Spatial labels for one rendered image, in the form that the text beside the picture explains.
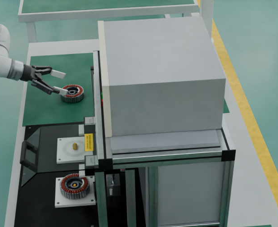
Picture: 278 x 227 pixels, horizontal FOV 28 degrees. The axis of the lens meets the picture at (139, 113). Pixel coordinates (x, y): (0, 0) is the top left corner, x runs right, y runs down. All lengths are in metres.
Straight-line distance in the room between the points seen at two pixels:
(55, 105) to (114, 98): 0.92
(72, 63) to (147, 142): 1.21
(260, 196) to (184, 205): 0.36
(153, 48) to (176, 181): 0.45
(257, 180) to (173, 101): 0.62
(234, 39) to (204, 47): 2.79
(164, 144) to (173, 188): 0.17
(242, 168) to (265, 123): 1.52
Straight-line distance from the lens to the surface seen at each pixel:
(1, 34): 2.64
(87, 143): 1.93
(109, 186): 2.12
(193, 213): 2.02
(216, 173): 1.90
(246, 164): 2.34
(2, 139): 3.74
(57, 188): 2.19
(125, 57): 1.89
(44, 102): 2.70
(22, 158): 1.91
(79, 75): 2.87
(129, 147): 1.82
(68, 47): 3.12
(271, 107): 3.97
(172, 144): 1.83
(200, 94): 1.81
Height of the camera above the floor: 2.29
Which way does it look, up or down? 37 degrees down
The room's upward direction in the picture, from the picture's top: 1 degrees counter-clockwise
